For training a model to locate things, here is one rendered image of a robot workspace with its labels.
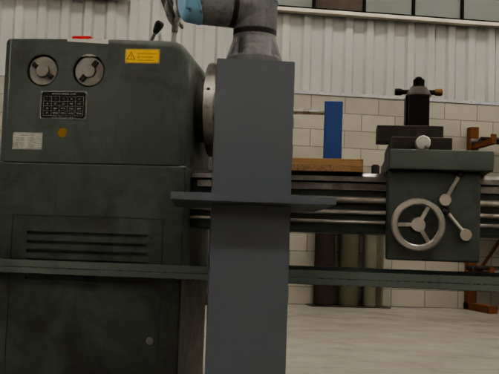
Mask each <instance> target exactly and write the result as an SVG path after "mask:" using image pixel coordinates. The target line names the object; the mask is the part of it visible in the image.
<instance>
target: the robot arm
mask: <svg viewBox="0 0 499 374"><path fill-rule="evenodd" d="M161 2H162V5H163V8H164V11H165V14H166V17H167V19H168V21H169V23H170V24H171V25H173V22H174V25H176V24H177V23H178V22H179V21H180V18H182V20H184V21H185V22H187V23H192V24H196V25H209V26H216V27H230V28H233V40H232V44H231V46H230V49H229V52H228V54H227V57H226V58H227V59H251V60H267V61H282V59H281V54H280V52H279V49H278V44H277V41H276V34H277V11H278V0H176V2H175V4H176V6H177V9H176V11H175V13H176V16H175V20H174V19H173V18H172V15H171V13H170V9H169V6H168V3H167V0H161Z"/></svg>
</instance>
